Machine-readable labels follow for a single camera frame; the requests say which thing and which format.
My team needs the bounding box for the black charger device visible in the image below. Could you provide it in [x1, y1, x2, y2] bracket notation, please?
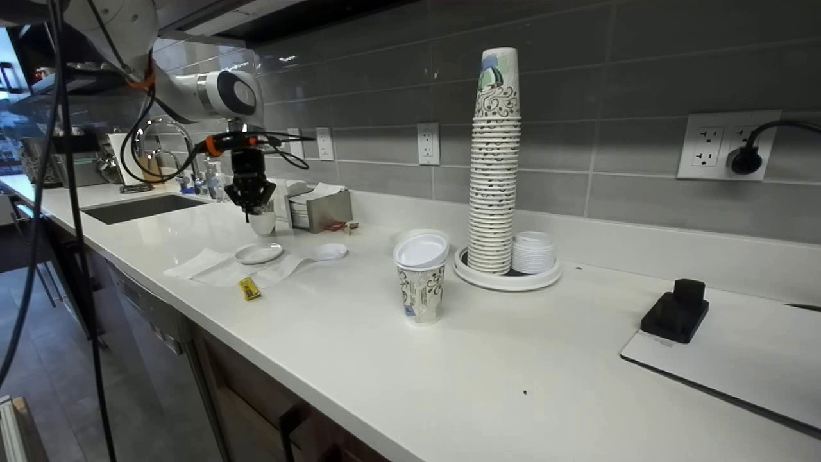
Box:
[639, 277, 711, 345]

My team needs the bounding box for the dark counter sink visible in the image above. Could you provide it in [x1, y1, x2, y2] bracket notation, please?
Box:
[82, 193, 209, 228]

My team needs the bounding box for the white flat board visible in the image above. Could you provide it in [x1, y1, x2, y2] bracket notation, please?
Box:
[618, 284, 821, 434]

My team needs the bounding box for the yellow mayonnaise packet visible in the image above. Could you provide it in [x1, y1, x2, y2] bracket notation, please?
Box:
[236, 275, 265, 303]

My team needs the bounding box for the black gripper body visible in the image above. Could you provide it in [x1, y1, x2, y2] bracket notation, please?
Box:
[223, 145, 280, 204]

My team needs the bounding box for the tall stack of paper cups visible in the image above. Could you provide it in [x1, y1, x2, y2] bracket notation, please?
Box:
[467, 45, 525, 277]

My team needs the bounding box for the white paper napkin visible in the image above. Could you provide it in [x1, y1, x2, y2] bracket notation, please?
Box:
[161, 245, 308, 290]

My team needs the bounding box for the white coffee cup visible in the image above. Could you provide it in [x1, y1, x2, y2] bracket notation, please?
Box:
[249, 201, 280, 239]

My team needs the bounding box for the white wall switch plate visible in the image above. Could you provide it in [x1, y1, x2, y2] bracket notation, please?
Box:
[314, 124, 336, 162]

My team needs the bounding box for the black tripod stand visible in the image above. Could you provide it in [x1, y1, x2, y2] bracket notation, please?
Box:
[47, 0, 119, 462]

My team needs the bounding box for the white double wall outlet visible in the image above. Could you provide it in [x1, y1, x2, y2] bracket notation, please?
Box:
[675, 109, 784, 182]

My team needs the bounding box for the metal coffee machine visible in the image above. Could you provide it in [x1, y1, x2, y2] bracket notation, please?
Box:
[92, 118, 187, 193]

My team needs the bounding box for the white single wall outlet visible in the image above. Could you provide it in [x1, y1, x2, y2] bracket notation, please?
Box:
[415, 119, 441, 166]

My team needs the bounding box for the white side plate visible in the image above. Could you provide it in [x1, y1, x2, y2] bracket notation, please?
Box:
[235, 241, 287, 267]

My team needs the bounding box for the black power plug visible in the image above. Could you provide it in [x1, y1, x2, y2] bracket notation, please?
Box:
[723, 140, 766, 180]

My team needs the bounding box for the round white tray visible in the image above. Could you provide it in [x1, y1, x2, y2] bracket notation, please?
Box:
[453, 243, 564, 295]

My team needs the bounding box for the black power cable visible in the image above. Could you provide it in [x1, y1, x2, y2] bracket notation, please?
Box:
[745, 118, 821, 149]

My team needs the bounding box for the small white saucer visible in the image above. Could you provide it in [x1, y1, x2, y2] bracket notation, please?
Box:
[310, 241, 351, 262]

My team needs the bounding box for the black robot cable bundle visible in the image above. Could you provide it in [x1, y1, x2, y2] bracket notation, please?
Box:
[117, 83, 314, 186]

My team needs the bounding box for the small white cup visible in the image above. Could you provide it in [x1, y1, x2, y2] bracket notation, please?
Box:
[510, 228, 559, 277]

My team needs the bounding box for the patterned paper cup with lid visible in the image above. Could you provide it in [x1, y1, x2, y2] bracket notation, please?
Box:
[392, 235, 453, 326]

